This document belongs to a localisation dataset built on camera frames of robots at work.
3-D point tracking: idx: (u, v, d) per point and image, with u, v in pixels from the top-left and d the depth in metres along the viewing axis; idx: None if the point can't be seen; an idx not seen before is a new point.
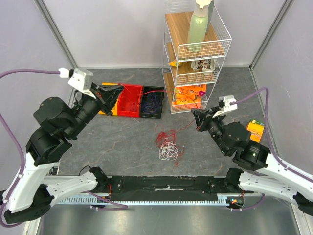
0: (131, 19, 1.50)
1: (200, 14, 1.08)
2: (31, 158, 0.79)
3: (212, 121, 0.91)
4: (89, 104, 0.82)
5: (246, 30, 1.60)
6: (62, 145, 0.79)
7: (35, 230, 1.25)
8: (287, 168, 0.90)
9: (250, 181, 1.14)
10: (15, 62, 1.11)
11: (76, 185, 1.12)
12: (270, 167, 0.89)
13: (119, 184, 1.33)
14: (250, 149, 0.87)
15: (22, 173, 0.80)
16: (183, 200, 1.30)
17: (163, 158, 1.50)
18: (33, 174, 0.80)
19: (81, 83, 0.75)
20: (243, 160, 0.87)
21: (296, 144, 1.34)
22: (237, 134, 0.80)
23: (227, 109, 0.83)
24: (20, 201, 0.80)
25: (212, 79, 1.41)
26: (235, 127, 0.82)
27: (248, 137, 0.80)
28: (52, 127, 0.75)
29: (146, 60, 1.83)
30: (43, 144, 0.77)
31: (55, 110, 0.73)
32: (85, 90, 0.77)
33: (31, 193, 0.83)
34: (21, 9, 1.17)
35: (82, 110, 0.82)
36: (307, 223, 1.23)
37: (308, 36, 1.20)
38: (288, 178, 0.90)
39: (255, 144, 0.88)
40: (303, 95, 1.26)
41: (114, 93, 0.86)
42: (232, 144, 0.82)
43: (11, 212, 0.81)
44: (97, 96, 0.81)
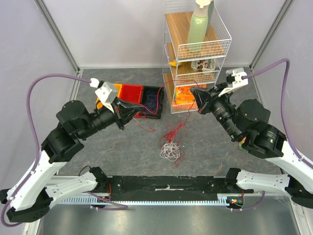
0: (130, 19, 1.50)
1: (200, 14, 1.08)
2: (46, 156, 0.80)
3: (218, 102, 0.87)
4: (106, 115, 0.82)
5: (246, 30, 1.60)
6: (78, 145, 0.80)
7: (35, 231, 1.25)
8: (301, 159, 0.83)
9: (246, 179, 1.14)
10: (15, 62, 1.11)
11: (76, 185, 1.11)
12: (284, 156, 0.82)
13: (119, 184, 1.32)
14: (267, 134, 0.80)
15: (35, 170, 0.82)
16: (183, 200, 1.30)
17: (163, 158, 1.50)
18: (45, 171, 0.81)
19: (105, 97, 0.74)
20: (256, 146, 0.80)
21: (296, 144, 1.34)
22: (256, 114, 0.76)
23: (237, 85, 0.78)
24: (26, 199, 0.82)
25: (212, 79, 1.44)
26: (252, 105, 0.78)
27: (267, 119, 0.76)
28: (70, 127, 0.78)
29: (146, 60, 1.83)
30: (58, 143, 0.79)
31: (75, 113, 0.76)
32: (106, 104, 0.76)
33: (38, 191, 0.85)
34: (21, 9, 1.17)
35: (98, 118, 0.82)
36: (307, 223, 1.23)
37: (308, 36, 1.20)
38: (301, 170, 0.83)
39: (272, 129, 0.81)
40: (303, 95, 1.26)
41: (132, 111, 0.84)
42: (248, 125, 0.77)
43: (15, 210, 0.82)
44: (114, 110, 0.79)
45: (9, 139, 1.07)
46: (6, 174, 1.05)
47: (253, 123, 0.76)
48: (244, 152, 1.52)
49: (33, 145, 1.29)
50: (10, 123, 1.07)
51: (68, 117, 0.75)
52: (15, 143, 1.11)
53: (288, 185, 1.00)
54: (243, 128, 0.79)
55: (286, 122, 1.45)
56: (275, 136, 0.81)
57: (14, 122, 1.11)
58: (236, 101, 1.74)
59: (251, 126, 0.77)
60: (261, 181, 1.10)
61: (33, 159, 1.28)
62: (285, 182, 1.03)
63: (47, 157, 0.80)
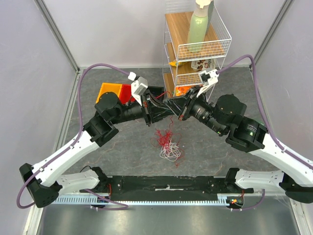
0: (131, 19, 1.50)
1: (200, 14, 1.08)
2: (86, 135, 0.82)
3: (198, 102, 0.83)
4: (136, 108, 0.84)
5: (247, 30, 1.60)
6: (113, 131, 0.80)
7: (35, 231, 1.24)
8: (284, 151, 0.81)
9: (244, 177, 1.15)
10: (15, 62, 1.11)
11: (81, 179, 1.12)
12: (266, 149, 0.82)
13: (119, 184, 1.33)
14: (247, 128, 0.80)
15: (73, 145, 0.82)
16: (183, 200, 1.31)
17: (163, 158, 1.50)
18: (81, 149, 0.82)
19: (135, 88, 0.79)
20: (237, 139, 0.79)
21: (296, 144, 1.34)
22: (230, 107, 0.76)
23: (212, 82, 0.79)
24: (54, 174, 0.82)
25: None
26: (229, 100, 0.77)
27: (242, 111, 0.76)
28: (106, 115, 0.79)
29: (146, 60, 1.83)
30: (99, 128, 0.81)
31: (112, 102, 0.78)
32: (135, 95, 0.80)
33: (65, 168, 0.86)
34: (21, 8, 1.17)
35: (129, 110, 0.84)
36: (307, 223, 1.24)
37: (308, 36, 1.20)
38: (284, 162, 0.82)
39: (252, 122, 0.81)
40: (303, 94, 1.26)
41: (163, 111, 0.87)
42: (225, 119, 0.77)
43: (41, 183, 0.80)
44: (143, 105, 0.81)
45: (9, 139, 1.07)
46: (6, 174, 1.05)
47: (229, 116, 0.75)
48: (244, 152, 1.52)
49: (34, 145, 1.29)
50: (10, 123, 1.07)
51: (105, 107, 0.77)
52: (15, 143, 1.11)
53: (282, 180, 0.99)
54: (222, 122, 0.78)
55: (286, 122, 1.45)
56: (255, 129, 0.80)
57: (14, 122, 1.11)
58: None
59: (229, 119, 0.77)
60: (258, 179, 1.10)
61: (33, 159, 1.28)
62: (280, 177, 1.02)
63: (88, 136, 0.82)
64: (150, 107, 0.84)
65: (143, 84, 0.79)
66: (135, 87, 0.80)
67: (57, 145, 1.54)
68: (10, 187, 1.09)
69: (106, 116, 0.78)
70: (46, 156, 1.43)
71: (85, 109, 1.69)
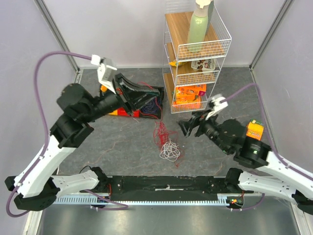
0: (131, 19, 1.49)
1: (200, 14, 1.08)
2: (54, 140, 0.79)
3: (207, 123, 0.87)
4: (110, 97, 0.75)
5: (246, 31, 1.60)
6: (85, 130, 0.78)
7: (35, 231, 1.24)
8: (287, 166, 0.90)
9: (249, 181, 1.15)
10: (15, 62, 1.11)
11: (79, 181, 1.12)
12: (270, 166, 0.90)
13: (119, 184, 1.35)
14: (251, 147, 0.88)
15: (43, 155, 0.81)
16: (183, 200, 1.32)
17: (163, 158, 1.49)
18: (53, 156, 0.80)
19: (101, 73, 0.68)
20: (242, 158, 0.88)
21: (296, 144, 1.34)
22: (233, 130, 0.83)
23: (219, 108, 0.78)
24: (33, 186, 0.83)
25: (213, 79, 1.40)
26: (231, 124, 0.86)
27: (243, 133, 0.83)
28: (74, 112, 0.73)
29: (146, 60, 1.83)
30: (67, 129, 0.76)
31: (76, 96, 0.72)
32: (103, 82, 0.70)
33: (46, 176, 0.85)
34: (21, 9, 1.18)
35: (102, 101, 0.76)
36: (307, 223, 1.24)
37: (308, 36, 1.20)
38: (288, 177, 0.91)
39: (256, 142, 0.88)
40: (303, 94, 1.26)
41: (144, 95, 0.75)
42: (231, 141, 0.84)
43: (23, 197, 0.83)
44: (116, 91, 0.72)
45: (8, 139, 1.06)
46: (5, 174, 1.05)
47: (232, 138, 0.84)
48: None
49: (33, 145, 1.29)
50: (9, 123, 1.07)
51: (69, 102, 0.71)
52: (14, 143, 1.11)
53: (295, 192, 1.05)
54: (228, 142, 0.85)
55: (286, 122, 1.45)
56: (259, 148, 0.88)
57: (13, 122, 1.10)
58: (236, 101, 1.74)
59: (234, 140, 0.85)
60: (267, 185, 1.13)
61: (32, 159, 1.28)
62: (292, 189, 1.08)
63: (56, 142, 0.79)
64: (126, 92, 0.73)
65: (110, 67, 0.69)
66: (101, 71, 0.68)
67: None
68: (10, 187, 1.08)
69: (72, 114, 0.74)
70: None
71: None
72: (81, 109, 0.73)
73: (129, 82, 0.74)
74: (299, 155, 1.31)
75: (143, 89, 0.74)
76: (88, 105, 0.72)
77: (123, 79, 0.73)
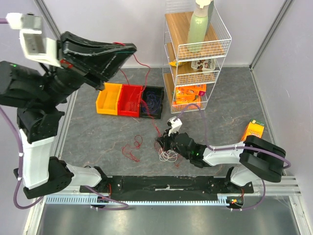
0: (131, 19, 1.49)
1: (200, 14, 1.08)
2: (24, 136, 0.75)
3: (169, 138, 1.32)
4: (61, 72, 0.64)
5: (246, 31, 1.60)
6: (47, 117, 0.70)
7: (35, 231, 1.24)
8: (215, 150, 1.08)
9: (234, 174, 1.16)
10: (15, 62, 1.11)
11: (88, 174, 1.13)
12: (206, 156, 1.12)
13: (119, 184, 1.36)
14: (196, 150, 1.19)
15: (23, 151, 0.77)
16: (183, 200, 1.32)
17: (163, 160, 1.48)
18: (30, 150, 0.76)
19: (23, 44, 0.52)
20: (194, 161, 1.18)
21: (297, 144, 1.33)
22: (182, 141, 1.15)
23: (174, 125, 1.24)
24: (34, 178, 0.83)
25: (213, 79, 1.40)
26: (183, 136, 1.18)
27: (190, 142, 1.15)
28: (19, 101, 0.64)
29: (146, 60, 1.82)
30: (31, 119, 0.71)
31: (5, 80, 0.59)
32: (32, 57, 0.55)
33: (39, 171, 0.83)
34: (20, 9, 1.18)
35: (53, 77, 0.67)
36: (307, 223, 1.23)
37: (308, 36, 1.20)
38: (222, 156, 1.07)
39: (201, 146, 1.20)
40: (303, 95, 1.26)
41: (110, 58, 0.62)
42: (183, 149, 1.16)
43: (29, 188, 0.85)
44: (62, 64, 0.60)
45: (8, 139, 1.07)
46: (5, 174, 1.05)
47: (182, 147, 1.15)
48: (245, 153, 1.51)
49: None
50: None
51: None
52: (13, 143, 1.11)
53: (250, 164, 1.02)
54: (182, 150, 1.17)
55: (286, 122, 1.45)
56: (202, 151, 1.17)
57: None
58: (236, 101, 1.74)
59: (185, 148, 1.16)
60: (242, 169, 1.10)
61: None
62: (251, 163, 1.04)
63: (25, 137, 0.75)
64: (80, 61, 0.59)
65: (30, 32, 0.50)
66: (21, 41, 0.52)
67: (58, 144, 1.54)
68: (9, 187, 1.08)
69: (20, 104, 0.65)
70: None
71: (85, 109, 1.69)
72: (25, 94, 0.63)
73: (79, 44, 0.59)
74: (299, 154, 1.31)
75: (100, 51, 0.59)
76: (27, 88, 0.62)
77: (67, 42, 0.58)
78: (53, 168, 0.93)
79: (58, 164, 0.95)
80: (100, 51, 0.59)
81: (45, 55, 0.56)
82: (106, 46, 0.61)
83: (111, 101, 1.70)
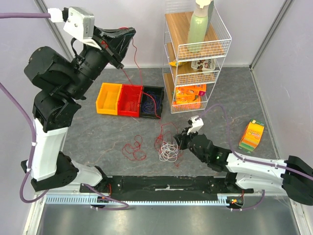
0: (131, 19, 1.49)
1: (200, 14, 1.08)
2: (39, 125, 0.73)
3: (187, 138, 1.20)
4: (94, 56, 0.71)
5: (246, 31, 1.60)
6: (67, 107, 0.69)
7: (35, 230, 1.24)
8: (244, 160, 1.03)
9: (244, 178, 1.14)
10: (15, 62, 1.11)
11: (91, 171, 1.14)
12: (230, 164, 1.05)
13: (119, 184, 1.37)
14: (216, 153, 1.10)
15: (36, 141, 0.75)
16: (183, 200, 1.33)
17: (163, 160, 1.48)
18: (45, 139, 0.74)
19: (81, 29, 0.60)
20: (213, 165, 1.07)
21: (297, 144, 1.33)
22: (199, 143, 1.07)
23: (195, 124, 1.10)
24: (43, 170, 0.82)
25: (213, 79, 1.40)
26: (199, 137, 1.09)
27: (208, 144, 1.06)
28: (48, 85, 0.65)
29: (146, 60, 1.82)
30: (48, 107, 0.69)
31: (46, 62, 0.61)
32: (86, 40, 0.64)
33: (50, 162, 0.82)
34: (21, 9, 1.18)
35: (85, 63, 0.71)
36: (307, 223, 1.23)
37: (308, 35, 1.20)
38: (252, 169, 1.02)
39: (219, 149, 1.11)
40: (303, 95, 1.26)
41: (124, 40, 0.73)
42: (200, 151, 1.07)
43: (37, 180, 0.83)
44: (101, 46, 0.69)
45: (8, 138, 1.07)
46: (5, 173, 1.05)
47: (199, 149, 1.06)
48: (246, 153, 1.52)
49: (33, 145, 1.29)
50: (10, 122, 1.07)
51: (37, 71, 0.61)
52: (13, 142, 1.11)
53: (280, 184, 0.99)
54: (200, 152, 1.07)
55: (285, 122, 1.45)
56: (222, 154, 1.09)
57: (13, 122, 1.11)
58: (236, 101, 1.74)
59: (203, 150, 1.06)
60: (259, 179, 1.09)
61: None
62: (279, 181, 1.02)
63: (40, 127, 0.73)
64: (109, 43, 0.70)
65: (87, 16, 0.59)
66: (78, 28, 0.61)
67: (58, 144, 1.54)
68: (10, 186, 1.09)
69: (49, 87, 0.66)
70: None
71: (85, 109, 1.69)
72: (59, 78, 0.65)
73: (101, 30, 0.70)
74: (299, 154, 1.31)
75: (119, 32, 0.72)
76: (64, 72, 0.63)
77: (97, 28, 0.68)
78: (59, 162, 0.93)
79: (63, 158, 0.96)
80: (120, 32, 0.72)
81: (91, 38, 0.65)
82: (119, 30, 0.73)
83: (111, 101, 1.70)
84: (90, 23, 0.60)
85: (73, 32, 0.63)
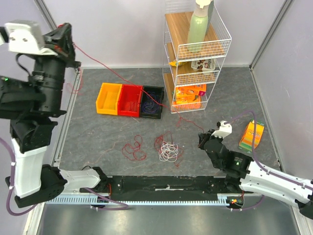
0: (131, 19, 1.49)
1: (200, 14, 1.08)
2: (16, 145, 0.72)
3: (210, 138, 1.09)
4: (53, 67, 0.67)
5: (246, 31, 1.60)
6: (40, 128, 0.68)
7: (35, 231, 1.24)
8: (269, 173, 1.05)
9: (251, 183, 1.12)
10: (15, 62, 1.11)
11: (84, 176, 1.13)
12: (252, 173, 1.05)
13: (119, 184, 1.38)
14: (234, 159, 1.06)
15: (15, 161, 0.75)
16: (183, 200, 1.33)
17: (163, 160, 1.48)
18: (22, 160, 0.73)
19: (33, 42, 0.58)
20: (228, 170, 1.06)
21: (297, 144, 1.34)
22: (212, 147, 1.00)
23: (224, 128, 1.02)
24: (26, 187, 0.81)
25: (213, 79, 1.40)
26: (212, 141, 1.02)
27: (221, 149, 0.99)
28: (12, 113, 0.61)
29: (146, 60, 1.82)
30: (22, 129, 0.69)
31: None
32: (43, 50, 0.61)
33: (32, 179, 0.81)
34: (21, 9, 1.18)
35: (47, 78, 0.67)
36: (307, 223, 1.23)
37: (308, 35, 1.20)
38: (274, 182, 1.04)
39: (239, 155, 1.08)
40: (303, 95, 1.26)
41: (69, 37, 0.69)
42: (213, 156, 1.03)
43: (20, 197, 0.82)
44: (56, 51, 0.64)
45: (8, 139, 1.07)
46: (5, 173, 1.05)
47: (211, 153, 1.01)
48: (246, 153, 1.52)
49: None
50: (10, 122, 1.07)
51: None
52: None
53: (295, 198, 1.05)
54: (213, 157, 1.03)
55: (285, 122, 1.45)
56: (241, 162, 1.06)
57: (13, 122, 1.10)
58: (236, 101, 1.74)
59: (217, 155, 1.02)
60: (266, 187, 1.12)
61: None
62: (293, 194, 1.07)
63: (17, 147, 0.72)
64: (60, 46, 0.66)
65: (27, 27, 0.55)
66: (30, 41, 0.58)
67: (57, 145, 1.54)
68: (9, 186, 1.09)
69: (12, 115, 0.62)
70: (45, 156, 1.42)
71: (85, 109, 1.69)
72: (20, 105, 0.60)
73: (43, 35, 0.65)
74: (299, 155, 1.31)
75: (58, 32, 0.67)
76: (20, 100, 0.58)
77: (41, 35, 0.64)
78: (47, 176, 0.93)
79: (52, 173, 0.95)
80: (60, 32, 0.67)
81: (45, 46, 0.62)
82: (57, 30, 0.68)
83: (111, 101, 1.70)
84: (37, 31, 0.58)
85: (23, 47, 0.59)
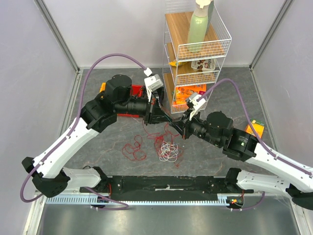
0: (131, 19, 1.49)
1: (200, 14, 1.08)
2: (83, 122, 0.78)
3: (193, 122, 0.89)
4: (141, 104, 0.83)
5: (246, 31, 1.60)
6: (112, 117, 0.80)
7: (35, 231, 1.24)
8: (276, 157, 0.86)
9: (246, 179, 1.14)
10: (16, 62, 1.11)
11: (85, 176, 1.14)
12: (258, 157, 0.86)
13: (119, 184, 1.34)
14: (239, 139, 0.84)
15: (70, 135, 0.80)
16: (183, 200, 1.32)
17: (163, 160, 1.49)
18: (81, 136, 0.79)
19: (150, 83, 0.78)
20: (230, 150, 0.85)
21: (296, 144, 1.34)
22: (217, 123, 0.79)
23: (198, 106, 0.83)
24: (54, 167, 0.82)
25: (212, 79, 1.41)
26: (217, 115, 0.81)
27: (229, 124, 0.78)
28: (115, 97, 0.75)
29: (146, 60, 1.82)
30: (96, 113, 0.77)
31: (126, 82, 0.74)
32: (148, 88, 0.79)
33: (66, 158, 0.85)
34: (21, 9, 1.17)
35: (133, 103, 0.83)
36: (307, 223, 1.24)
37: (308, 35, 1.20)
38: (279, 168, 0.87)
39: (244, 133, 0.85)
40: (303, 95, 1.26)
41: (162, 116, 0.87)
42: (216, 133, 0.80)
43: (43, 176, 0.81)
44: (150, 102, 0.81)
45: (9, 138, 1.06)
46: (6, 173, 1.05)
47: (216, 129, 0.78)
48: None
49: (33, 145, 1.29)
50: (10, 122, 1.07)
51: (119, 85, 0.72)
52: (14, 142, 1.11)
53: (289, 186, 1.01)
54: (214, 134, 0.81)
55: (286, 122, 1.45)
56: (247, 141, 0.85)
57: (14, 122, 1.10)
58: (236, 101, 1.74)
59: (219, 132, 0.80)
60: (262, 181, 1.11)
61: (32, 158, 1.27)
62: (287, 183, 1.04)
63: (84, 124, 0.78)
64: (155, 110, 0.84)
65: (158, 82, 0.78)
66: (151, 82, 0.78)
67: None
68: (10, 186, 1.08)
69: (112, 98, 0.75)
70: None
71: None
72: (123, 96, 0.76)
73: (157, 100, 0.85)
74: (299, 155, 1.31)
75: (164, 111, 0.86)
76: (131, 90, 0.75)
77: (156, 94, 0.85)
78: None
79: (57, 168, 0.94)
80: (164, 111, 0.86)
81: (149, 90, 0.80)
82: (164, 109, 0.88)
83: None
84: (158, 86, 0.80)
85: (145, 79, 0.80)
